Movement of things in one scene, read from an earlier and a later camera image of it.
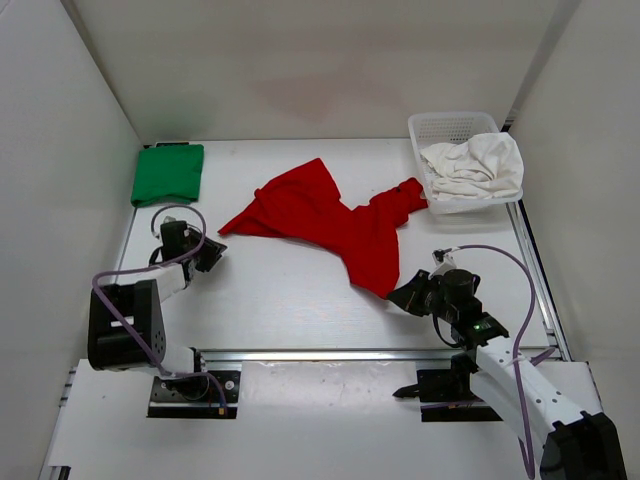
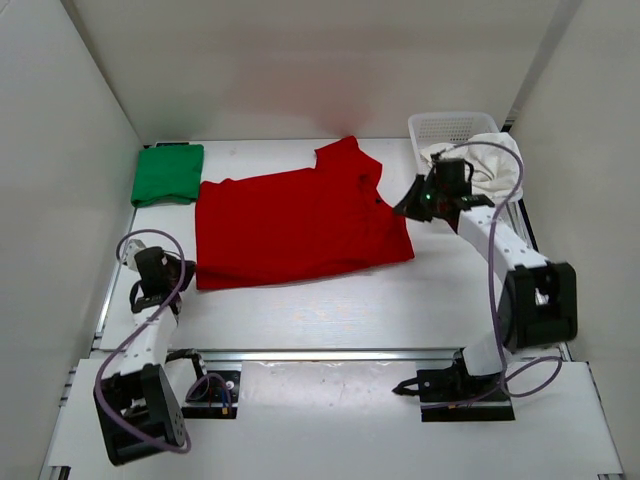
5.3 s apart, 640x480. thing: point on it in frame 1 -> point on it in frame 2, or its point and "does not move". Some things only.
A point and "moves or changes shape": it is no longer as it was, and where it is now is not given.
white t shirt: [489, 165] does not move
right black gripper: [409, 297] -> [411, 207]
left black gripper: [212, 249] -> [189, 267]
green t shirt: [173, 171] does not move
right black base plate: [447, 396] does not move
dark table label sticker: [159, 144] does not move
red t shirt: [306, 202] moves or changes shape
